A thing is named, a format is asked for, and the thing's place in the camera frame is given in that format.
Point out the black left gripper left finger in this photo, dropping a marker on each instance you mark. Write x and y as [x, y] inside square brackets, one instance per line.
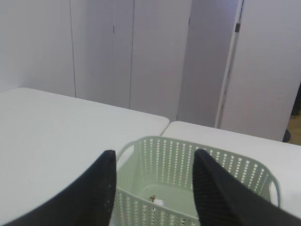
[44, 199]

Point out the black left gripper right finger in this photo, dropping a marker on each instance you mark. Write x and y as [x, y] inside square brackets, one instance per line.
[221, 200]

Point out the grey paper ball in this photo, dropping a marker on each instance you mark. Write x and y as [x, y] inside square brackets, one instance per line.
[159, 202]

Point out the green plastic woven basket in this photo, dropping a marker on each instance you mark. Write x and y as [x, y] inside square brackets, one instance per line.
[162, 167]

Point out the dark chair caster wheel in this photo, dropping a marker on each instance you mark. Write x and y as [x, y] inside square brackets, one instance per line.
[287, 136]

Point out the white folding partition panels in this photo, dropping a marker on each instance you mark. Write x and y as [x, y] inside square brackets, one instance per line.
[228, 64]

